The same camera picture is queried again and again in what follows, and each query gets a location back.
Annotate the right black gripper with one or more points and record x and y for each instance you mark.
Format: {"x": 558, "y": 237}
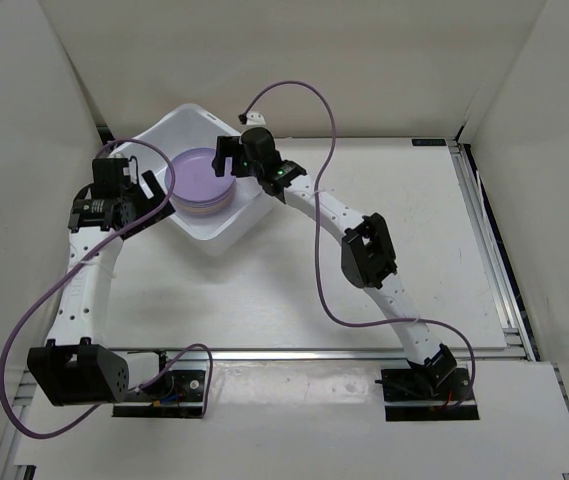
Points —
{"x": 229, "y": 147}

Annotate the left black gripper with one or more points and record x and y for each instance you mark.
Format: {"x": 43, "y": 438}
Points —
{"x": 156, "y": 199}

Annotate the purple plate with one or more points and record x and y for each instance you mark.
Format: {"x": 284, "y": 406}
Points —
{"x": 195, "y": 180}

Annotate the blue plate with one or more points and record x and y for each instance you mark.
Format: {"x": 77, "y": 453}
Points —
{"x": 203, "y": 208}

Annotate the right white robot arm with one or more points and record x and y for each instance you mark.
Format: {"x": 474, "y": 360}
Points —
{"x": 367, "y": 254}

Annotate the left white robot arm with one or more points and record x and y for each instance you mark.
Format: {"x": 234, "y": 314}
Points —
{"x": 75, "y": 367}

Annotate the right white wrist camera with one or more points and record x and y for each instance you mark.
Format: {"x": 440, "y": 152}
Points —
{"x": 252, "y": 119}

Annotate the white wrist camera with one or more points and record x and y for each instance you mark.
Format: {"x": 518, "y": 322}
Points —
{"x": 118, "y": 155}
{"x": 252, "y": 119}

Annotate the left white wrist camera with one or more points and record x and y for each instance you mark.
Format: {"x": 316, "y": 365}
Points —
{"x": 118, "y": 155}

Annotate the front aluminium rail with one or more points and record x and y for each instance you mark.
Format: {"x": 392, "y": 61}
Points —
{"x": 309, "y": 355}

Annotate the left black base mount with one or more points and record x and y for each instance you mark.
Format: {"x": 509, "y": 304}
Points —
{"x": 167, "y": 384}

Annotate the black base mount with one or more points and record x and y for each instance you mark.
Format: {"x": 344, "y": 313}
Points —
{"x": 405, "y": 400}
{"x": 167, "y": 384}

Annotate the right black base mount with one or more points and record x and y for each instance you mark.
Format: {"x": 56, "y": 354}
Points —
{"x": 405, "y": 400}

